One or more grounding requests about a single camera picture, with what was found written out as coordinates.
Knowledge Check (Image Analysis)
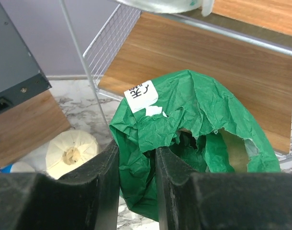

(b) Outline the short floral paper roll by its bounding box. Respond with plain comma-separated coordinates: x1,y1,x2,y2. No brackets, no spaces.
116,0,215,17

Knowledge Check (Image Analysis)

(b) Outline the dark grey rack panel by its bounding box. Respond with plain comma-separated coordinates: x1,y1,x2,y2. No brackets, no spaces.
0,3,51,114

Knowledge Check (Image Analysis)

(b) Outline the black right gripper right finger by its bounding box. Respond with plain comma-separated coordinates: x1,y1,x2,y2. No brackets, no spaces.
155,147,292,230

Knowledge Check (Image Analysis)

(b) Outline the beige brown paper roll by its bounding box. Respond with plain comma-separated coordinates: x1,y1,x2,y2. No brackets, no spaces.
45,130,101,179

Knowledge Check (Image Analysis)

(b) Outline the white wire wooden shelf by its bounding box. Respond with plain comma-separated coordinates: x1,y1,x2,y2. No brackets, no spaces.
58,0,292,165

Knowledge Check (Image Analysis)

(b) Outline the green roll front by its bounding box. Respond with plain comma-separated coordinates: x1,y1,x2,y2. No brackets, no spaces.
110,70,280,221

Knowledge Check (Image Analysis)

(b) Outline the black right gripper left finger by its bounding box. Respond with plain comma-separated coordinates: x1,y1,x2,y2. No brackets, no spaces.
0,141,120,230

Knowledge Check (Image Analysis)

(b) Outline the blue Tempo roll left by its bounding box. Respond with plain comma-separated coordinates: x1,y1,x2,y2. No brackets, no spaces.
0,161,35,173

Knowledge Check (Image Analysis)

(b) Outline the wooden base board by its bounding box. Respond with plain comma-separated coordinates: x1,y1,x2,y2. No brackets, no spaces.
0,90,71,167

